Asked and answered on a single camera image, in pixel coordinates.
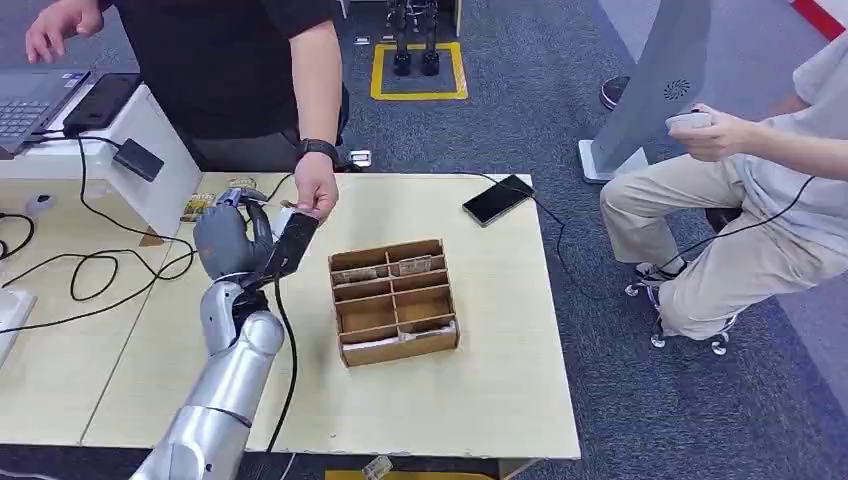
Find standing person's right hand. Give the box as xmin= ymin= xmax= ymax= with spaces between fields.
xmin=25 ymin=0 xmax=106 ymax=66

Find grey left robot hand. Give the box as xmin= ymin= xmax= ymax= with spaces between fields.
xmin=192 ymin=187 xmax=275 ymax=283

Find standing person's left hand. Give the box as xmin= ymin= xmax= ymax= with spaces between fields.
xmin=293 ymin=152 xmax=340 ymax=227

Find seated person's right hand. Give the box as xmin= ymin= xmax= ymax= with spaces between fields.
xmin=667 ymin=104 xmax=753 ymax=164

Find white handheld controller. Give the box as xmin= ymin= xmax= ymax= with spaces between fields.
xmin=664 ymin=111 xmax=713 ymax=132

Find wooden card box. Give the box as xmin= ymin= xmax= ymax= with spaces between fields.
xmin=327 ymin=238 xmax=461 ymax=369

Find black wristwatch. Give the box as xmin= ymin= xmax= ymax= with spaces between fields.
xmin=296 ymin=138 xmax=340 ymax=167

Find chair with clear casters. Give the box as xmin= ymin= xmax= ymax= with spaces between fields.
xmin=624 ymin=207 xmax=743 ymax=358

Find grey standing panel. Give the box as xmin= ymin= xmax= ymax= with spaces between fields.
xmin=578 ymin=0 xmax=713 ymax=185

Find black tablet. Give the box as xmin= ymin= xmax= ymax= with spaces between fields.
xmin=62 ymin=72 xmax=144 ymax=137

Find grey laptop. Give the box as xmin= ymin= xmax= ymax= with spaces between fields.
xmin=0 ymin=69 xmax=93 ymax=160

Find printed card in box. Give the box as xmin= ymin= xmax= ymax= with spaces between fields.
xmin=331 ymin=266 xmax=380 ymax=286
xmin=397 ymin=254 xmax=434 ymax=277

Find black shoe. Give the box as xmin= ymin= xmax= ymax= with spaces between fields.
xmin=599 ymin=74 xmax=631 ymax=112

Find white box stand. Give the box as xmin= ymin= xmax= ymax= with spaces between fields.
xmin=0 ymin=86 xmax=203 ymax=238

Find black power adapter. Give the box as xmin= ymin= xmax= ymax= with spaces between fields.
xmin=112 ymin=138 xmax=166 ymax=183

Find yellow floor tape square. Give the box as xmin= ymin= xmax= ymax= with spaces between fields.
xmin=369 ymin=41 xmax=470 ymax=102

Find seated person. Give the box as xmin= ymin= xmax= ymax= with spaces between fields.
xmin=599 ymin=29 xmax=848 ymax=342

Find seated person's shoe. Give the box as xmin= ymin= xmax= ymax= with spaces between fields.
xmin=634 ymin=260 xmax=690 ymax=287

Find black robot legs and feet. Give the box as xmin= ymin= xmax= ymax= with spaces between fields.
xmin=386 ymin=0 xmax=443 ymax=77

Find standing person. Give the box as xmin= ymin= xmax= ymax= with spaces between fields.
xmin=25 ymin=0 xmax=350 ymax=227

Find red strip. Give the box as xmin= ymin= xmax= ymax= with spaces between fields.
xmin=791 ymin=0 xmax=848 ymax=40

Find pale card in box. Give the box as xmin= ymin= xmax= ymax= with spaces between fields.
xmin=399 ymin=321 xmax=458 ymax=341
xmin=343 ymin=334 xmax=402 ymax=351

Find black smartphone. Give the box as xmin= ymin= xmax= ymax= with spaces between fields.
xmin=461 ymin=174 xmax=535 ymax=228

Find white flat device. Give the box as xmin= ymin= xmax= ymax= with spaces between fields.
xmin=0 ymin=288 xmax=38 ymax=367

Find yellow floor tape strip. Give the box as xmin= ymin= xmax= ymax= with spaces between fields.
xmin=324 ymin=468 xmax=499 ymax=480

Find thin black desk cable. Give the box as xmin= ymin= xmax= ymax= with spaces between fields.
xmin=264 ymin=172 xmax=296 ymax=203

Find black controller cable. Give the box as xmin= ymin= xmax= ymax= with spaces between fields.
xmin=659 ymin=175 xmax=817 ymax=270

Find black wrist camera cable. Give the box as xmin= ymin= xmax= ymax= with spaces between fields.
xmin=264 ymin=276 xmax=299 ymax=454

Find black power cable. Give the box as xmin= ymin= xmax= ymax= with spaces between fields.
xmin=0 ymin=258 xmax=197 ymax=335
xmin=0 ymin=132 xmax=198 ymax=304

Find black phone cable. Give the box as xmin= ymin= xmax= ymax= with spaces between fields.
xmin=529 ymin=193 xmax=601 ymax=301

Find black looped cable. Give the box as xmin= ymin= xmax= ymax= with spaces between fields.
xmin=0 ymin=213 xmax=36 ymax=261

